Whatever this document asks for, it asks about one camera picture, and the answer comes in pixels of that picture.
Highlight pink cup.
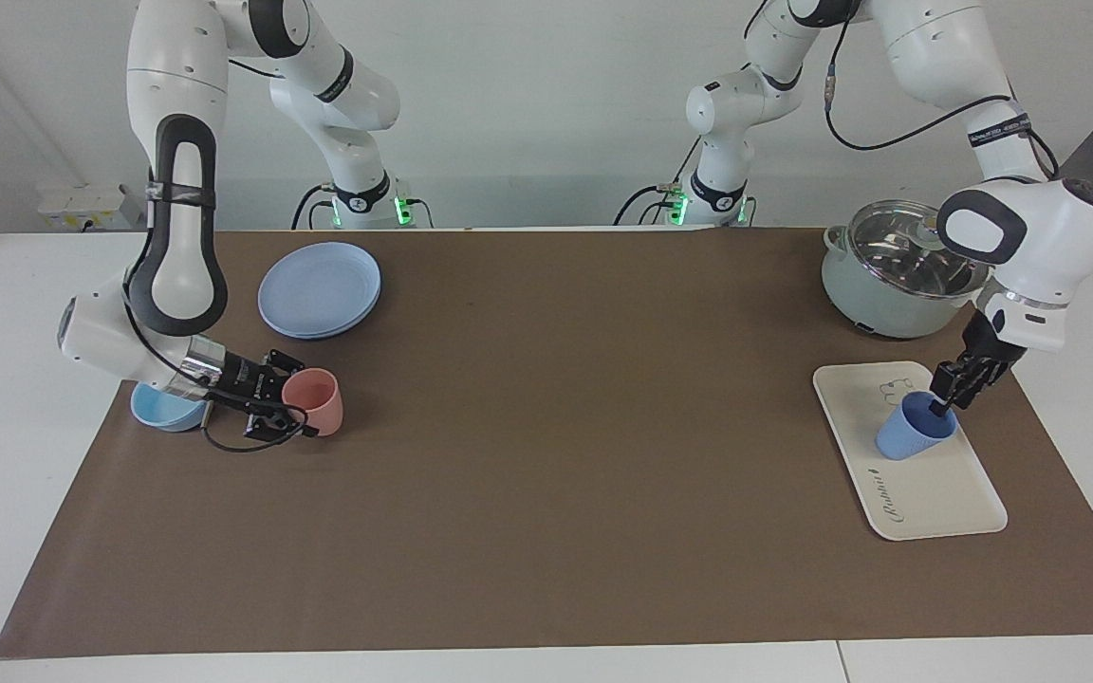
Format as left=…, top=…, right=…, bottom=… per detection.
left=282, top=368, right=344, bottom=437

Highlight blue cup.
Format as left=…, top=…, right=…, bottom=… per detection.
left=876, top=391, right=958, bottom=462

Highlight cream tray with rabbit print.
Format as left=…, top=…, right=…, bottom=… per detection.
left=812, top=361, right=1009, bottom=542

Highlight light blue plate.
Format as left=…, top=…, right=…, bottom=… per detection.
left=258, top=242, right=382, bottom=341

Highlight light blue bowl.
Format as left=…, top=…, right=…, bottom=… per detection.
left=130, top=379, right=208, bottom=434

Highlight pale green cooking pot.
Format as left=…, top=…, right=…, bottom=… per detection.
left=821, top=199, right=993, bottom=340

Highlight glass pot lid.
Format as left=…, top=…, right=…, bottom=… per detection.
left=845, top=199, right=991, bottom=300

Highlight brown table mat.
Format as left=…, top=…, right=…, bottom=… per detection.
left=0, top=228, right=1093, bottom=660

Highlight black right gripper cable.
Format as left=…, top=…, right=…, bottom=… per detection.
left=202, top=379, right=320, bottom=453

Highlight black right base cables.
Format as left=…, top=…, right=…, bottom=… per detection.
left=290, top=180, right=435, bottom=231

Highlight black base cables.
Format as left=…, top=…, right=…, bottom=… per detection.
left=613, top=138, right=701, bottom=227
left=290, top=180, right=435, bottom=231

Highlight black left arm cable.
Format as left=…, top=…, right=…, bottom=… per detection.
left=746, top=0, right=1062, bottom=181

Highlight black left base cables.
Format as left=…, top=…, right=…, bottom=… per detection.
left=613, top=138, right=701, bottom=227

